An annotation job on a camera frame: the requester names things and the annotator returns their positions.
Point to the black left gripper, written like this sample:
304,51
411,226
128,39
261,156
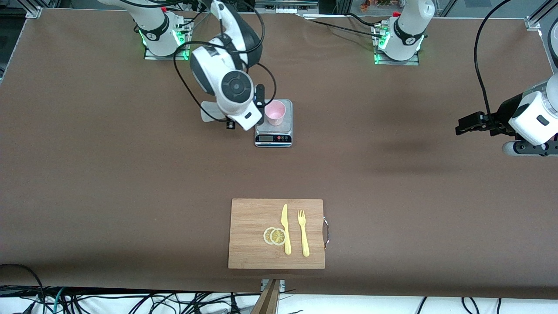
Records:
505,113

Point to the pink plastic cup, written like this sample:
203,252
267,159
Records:
275,113

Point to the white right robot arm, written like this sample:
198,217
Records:
235,87

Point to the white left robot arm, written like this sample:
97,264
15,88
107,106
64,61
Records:
536,117

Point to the silver digital kitchen scale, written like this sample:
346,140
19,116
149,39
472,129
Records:
283,138

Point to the wooden cutting board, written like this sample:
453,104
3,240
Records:
248,218

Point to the yellow plastic knife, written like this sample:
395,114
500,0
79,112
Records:
284,218

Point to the lemon slice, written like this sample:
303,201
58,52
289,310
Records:
277,237
266,236

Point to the white power strip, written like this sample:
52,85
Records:
283,9

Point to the yellow plastic fork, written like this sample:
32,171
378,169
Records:
305,244

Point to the orange toy food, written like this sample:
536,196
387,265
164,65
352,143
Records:
370,4

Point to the wooden bar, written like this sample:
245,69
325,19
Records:
268,301

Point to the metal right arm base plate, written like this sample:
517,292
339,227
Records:
174,56

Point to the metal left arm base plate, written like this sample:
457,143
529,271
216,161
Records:
392,62

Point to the metal table bracket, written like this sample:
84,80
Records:
282,285

